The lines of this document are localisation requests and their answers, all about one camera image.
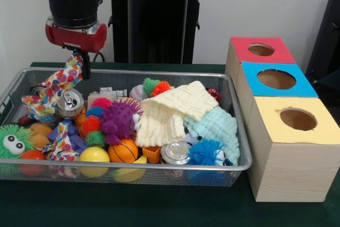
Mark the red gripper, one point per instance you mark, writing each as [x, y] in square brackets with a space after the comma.
[77, 38]

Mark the colourful spotted cloth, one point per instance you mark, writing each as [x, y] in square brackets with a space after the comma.
[58, 80]
[62, 144]

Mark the dented silver can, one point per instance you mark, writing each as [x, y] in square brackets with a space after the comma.
[70, 104]

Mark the cream waffle cloth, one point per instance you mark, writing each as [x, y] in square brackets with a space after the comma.
[162, 128]

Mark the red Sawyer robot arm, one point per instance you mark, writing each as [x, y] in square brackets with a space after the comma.
[71, 1]

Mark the wooden box with three holes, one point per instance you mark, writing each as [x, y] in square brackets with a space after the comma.
[292, 173]

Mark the purple spiky hedgehog toy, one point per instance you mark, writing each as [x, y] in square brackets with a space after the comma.
[118, 120]

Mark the tan plush teddy bear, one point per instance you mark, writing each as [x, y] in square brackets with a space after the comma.
[40, 139]

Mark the orange toy basketball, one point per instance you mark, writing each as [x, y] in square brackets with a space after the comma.
[122, 152]

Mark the green fuzzy toy with eyes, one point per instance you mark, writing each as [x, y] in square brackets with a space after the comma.
[13, 142]

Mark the silver drink can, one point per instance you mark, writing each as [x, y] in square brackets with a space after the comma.
[175, 154]

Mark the blue fuzzy toy with eyes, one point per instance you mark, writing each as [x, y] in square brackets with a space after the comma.
[204, 154]

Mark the dark green table cloth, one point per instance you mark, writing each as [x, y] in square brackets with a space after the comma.
[332, 78]
[132, 205]

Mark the mint waffle cloth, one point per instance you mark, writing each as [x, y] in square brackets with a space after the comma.
[223, 131]

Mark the black upright panel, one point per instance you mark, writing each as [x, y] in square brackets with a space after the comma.
[326, 38]

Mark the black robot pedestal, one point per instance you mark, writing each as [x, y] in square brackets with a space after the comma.
[159, 30]

